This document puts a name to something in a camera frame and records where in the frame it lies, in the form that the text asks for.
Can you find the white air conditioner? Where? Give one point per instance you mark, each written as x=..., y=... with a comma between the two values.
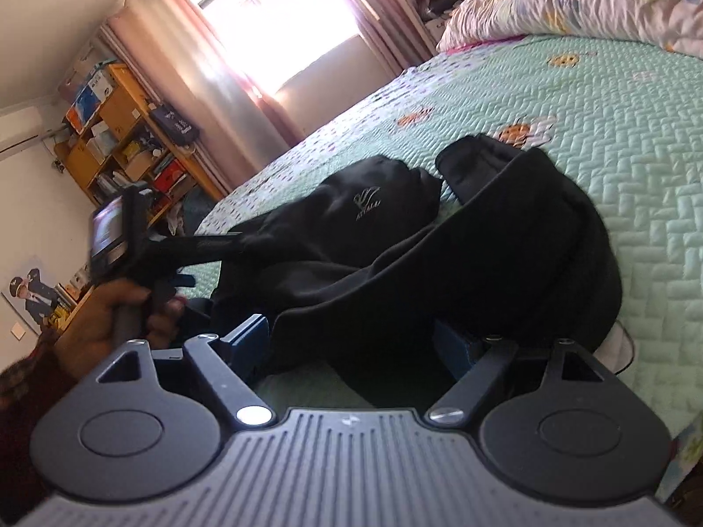
x=19, y=132

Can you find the dark blue hanging bag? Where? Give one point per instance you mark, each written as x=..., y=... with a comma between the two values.
x=176, y=123

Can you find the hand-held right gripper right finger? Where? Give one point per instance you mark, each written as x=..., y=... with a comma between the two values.
x=450, y=354

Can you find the wall poster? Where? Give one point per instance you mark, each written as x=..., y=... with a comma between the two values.
x=33, y=293

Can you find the person's left hand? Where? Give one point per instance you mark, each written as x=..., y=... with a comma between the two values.
x=88, y=324

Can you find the black pants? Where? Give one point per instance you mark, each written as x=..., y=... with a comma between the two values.
x=439, y=263

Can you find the person's left forearm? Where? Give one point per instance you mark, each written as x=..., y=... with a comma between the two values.
x=27, y=395

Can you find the floral duvet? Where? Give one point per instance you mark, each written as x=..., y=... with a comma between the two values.
x=576, y=5

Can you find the wooden bookshelf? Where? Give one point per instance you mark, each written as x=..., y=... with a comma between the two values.
x=121, y=142

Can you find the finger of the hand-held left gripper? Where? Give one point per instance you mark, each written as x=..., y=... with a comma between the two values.
x=217, y=244

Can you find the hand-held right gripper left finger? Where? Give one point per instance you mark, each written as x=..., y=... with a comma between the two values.
x=250, y=343

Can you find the green quilted bedspread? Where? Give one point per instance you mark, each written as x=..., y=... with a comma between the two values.
x=631, y=137

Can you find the window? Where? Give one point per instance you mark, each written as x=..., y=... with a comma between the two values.
x=285, y=16

